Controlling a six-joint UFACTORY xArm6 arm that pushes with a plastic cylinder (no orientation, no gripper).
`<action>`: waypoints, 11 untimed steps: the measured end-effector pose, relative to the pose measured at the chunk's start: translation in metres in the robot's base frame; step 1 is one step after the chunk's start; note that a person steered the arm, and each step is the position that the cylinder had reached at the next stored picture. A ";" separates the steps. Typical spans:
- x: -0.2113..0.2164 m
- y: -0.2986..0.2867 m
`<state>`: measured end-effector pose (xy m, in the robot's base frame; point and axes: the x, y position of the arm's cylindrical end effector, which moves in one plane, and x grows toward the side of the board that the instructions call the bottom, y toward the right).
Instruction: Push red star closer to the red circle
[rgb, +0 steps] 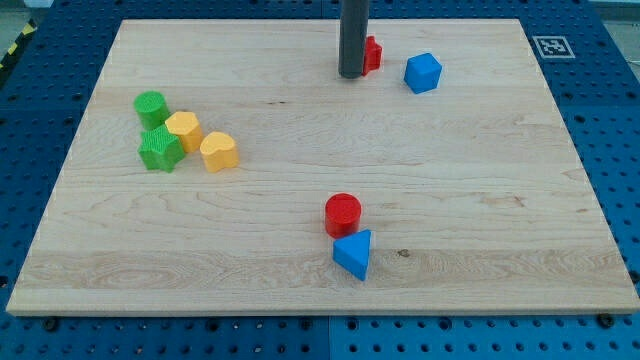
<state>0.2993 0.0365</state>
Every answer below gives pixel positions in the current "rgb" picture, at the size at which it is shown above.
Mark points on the red star block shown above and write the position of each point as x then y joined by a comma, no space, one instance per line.
372,55

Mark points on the green star block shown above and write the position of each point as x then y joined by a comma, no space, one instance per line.
160,149

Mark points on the red cylinder block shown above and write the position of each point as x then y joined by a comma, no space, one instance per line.
342,215

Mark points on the blue triangle block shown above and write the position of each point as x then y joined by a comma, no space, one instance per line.
352,253

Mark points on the wooden board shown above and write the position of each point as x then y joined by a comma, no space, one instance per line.
477,201

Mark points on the yellow heart block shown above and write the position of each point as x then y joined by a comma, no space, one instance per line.
219,151

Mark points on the yellow hexagon block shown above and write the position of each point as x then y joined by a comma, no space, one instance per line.
186,126

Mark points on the blue cube block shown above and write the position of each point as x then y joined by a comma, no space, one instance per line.
422,73

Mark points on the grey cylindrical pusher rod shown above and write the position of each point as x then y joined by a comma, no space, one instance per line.
352,37

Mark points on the green cylinder block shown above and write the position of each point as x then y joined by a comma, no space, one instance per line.
152,109

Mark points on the white fiducial marker tag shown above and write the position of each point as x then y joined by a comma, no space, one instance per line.
553,47

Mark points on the yellow black hazard tape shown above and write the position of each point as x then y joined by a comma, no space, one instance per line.
17,48

